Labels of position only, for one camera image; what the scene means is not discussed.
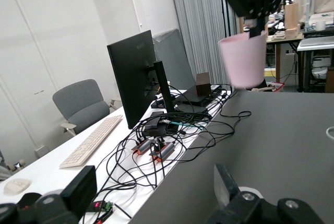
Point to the dark brown box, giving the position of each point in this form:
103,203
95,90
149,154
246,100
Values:
203,85

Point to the grey vertical blind curtain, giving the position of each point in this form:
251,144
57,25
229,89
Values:
198,12

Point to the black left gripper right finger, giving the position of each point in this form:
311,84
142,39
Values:
225,187

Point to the pink plastic cup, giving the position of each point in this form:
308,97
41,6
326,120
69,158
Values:
242,62

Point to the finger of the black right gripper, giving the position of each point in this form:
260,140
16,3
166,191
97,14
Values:
261,29
250,22

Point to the black computer monitor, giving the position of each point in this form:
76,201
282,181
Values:
130,77

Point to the grey office chair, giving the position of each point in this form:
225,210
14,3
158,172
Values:
78,98

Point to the orange grey usb hub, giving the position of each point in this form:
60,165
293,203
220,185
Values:
164,151
143,146

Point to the white mug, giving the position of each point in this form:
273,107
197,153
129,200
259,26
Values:
319,25

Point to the grey foam panel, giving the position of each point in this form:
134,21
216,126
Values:
172,51

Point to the beige computer mouse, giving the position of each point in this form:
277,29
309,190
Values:
17,186

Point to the beige keyboard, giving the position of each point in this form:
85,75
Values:
91,140

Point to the small board with red light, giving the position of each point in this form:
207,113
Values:
100,205

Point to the light wooden box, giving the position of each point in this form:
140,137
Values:
291,17

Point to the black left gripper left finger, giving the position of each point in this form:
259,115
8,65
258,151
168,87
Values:
78,190

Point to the black docking box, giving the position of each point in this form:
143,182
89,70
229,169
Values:
190,96

